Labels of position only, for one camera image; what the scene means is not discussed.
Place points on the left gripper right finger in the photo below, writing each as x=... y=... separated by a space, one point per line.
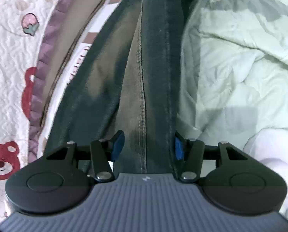
x=188 y=158

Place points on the dark blue denim jeans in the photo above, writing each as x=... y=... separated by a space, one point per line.
x=129 y=81

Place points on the white crumpled shirt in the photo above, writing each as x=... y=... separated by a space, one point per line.
x=270 y=147

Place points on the white bear print quilt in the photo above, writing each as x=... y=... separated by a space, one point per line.
x=28 y=30

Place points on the beige mattress edge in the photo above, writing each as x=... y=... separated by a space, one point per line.
x=75 y=18

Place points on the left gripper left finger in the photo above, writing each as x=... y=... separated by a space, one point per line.
x=104 y=151

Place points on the pale green garment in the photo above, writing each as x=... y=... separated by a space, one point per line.
x=234 y=70

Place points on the checkered bed sheet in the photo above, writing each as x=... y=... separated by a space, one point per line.
x=43 y=112

